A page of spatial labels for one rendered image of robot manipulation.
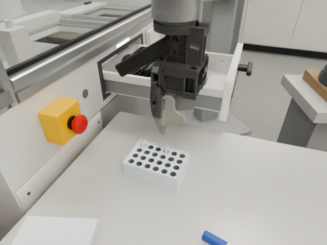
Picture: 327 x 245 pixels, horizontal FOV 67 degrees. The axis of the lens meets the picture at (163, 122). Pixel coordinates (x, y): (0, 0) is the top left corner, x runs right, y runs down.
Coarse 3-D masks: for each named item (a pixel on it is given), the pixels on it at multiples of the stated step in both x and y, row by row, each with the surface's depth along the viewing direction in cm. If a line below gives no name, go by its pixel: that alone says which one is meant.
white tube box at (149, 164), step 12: (156, 144) 56; (132, 156) 54; (144, 156) 54; (156, 156) 55; (168, 156) 53; (180, 156) 54; (132, 168) 51; (144, 168) 50; (156, 168) 51; (168, 168) 50; (180, 168) 50; (144, 180) 52; (156, 180) 50; (168, 180) 49; (180, 180) 50
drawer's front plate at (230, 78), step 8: (240, 48) 71; (240, 56) 73; (232, 64) 61; (232, 72) 57; (232, 80) 54; (224, 88) 55; (232, 88) 55; (224, 96) 56; (224, 104) 57; (224, 112) 58; (224, 120) 59
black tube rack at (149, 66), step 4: (140, 48) 80; (144, 48) 80; (136, 52) 77; (148, 64) 69; (152, 64) 69; (140, 68) 66; (144, 68) 67; (148, 68) 66; (140, 72) 71; (144, 72) 71; (148, 72) 72; (144, 76) 69; (148, 76) 69
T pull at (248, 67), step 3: (249, 63) 66; (252, 63) 66; (240, 66) 65; (243, 66) 65; (246, 66) 65; (249, 66) 64; (252, 66) 65; (237, 69) 65; (240, 69) 64; (243, 69) 64; (246, 69) 64; (249, 69) 63; (246, 72) 62; (249, 72) 62; (249, 75) 62
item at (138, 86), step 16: (128, 48) 82; (112, 64) 73; (208, 64) 80; (224, 64) 78; (112, 80) 66; (128, 80) 64; (144, 80) 63; (208, 80) 75; (224, 80) 75; (144, 96) 65; (208, 96) 59
